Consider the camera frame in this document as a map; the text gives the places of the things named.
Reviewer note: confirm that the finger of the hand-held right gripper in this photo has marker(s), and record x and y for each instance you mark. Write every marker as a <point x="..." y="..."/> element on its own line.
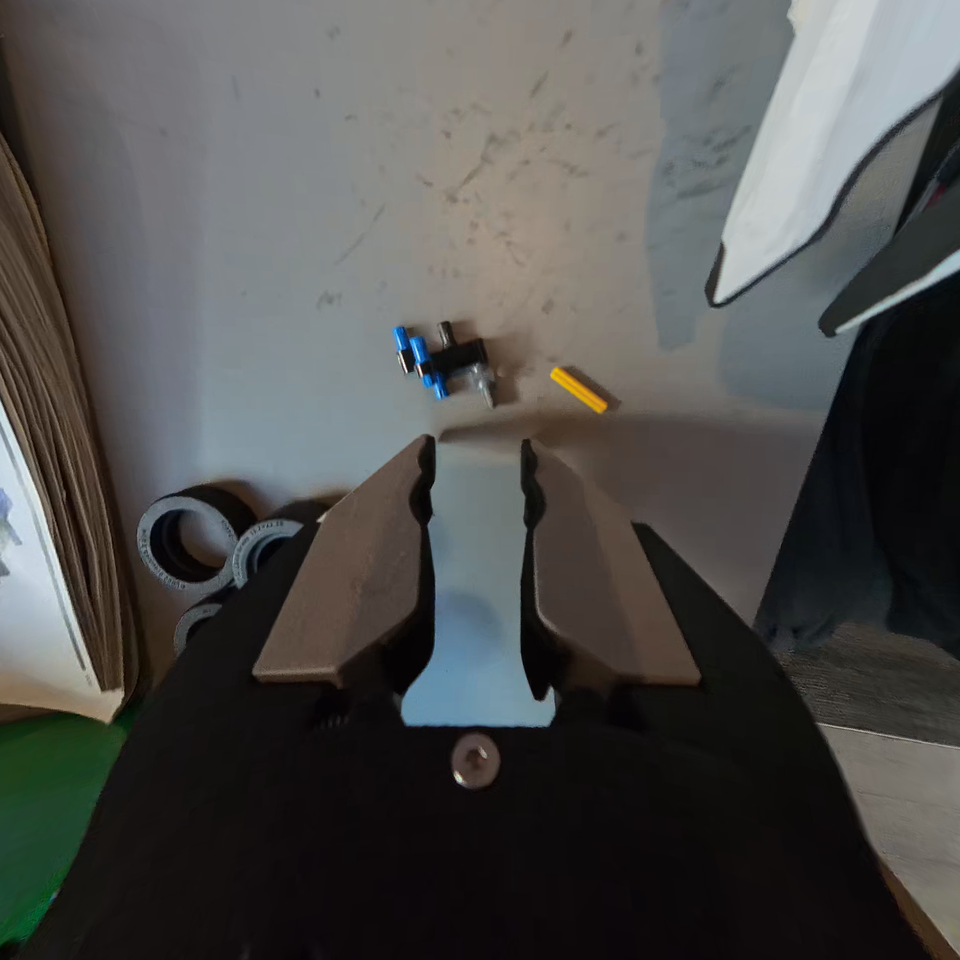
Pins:
<point x="900" y="277"/>
<point x="825" y="112"/>

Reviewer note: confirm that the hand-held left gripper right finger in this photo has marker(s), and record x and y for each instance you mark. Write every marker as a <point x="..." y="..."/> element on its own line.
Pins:
<point x="607" y="600"/>

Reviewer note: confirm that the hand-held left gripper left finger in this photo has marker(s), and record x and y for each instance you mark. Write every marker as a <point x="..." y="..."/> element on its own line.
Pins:
<point x="352" y="592"/>

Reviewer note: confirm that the yellow brick axle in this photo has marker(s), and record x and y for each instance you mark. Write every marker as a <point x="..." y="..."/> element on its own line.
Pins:
<point x="577" y="388"/>

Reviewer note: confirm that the grey brick connector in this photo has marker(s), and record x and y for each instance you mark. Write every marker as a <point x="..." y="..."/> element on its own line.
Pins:
<point x="484" y="386"/>

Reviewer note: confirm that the black brick assembly blue pins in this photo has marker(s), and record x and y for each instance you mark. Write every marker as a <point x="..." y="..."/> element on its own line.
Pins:
<point x="450" y="356"/>

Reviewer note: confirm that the green storage bin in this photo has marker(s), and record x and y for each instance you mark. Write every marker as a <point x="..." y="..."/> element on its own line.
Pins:
<point x="45" y="810"/>

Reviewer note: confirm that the grey desk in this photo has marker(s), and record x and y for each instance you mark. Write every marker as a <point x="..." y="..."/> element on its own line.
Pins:
<point x="300" y="187"/>

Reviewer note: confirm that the black rubber toy tyre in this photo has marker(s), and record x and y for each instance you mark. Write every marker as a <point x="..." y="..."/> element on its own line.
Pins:
<point x="251" y="551"/>
<point x="191" y="622"/>
<point x="154" y="540"/>

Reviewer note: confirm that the open instruction booklet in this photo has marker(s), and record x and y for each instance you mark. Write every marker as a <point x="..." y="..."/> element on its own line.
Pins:
<point x="52" y="525"/>

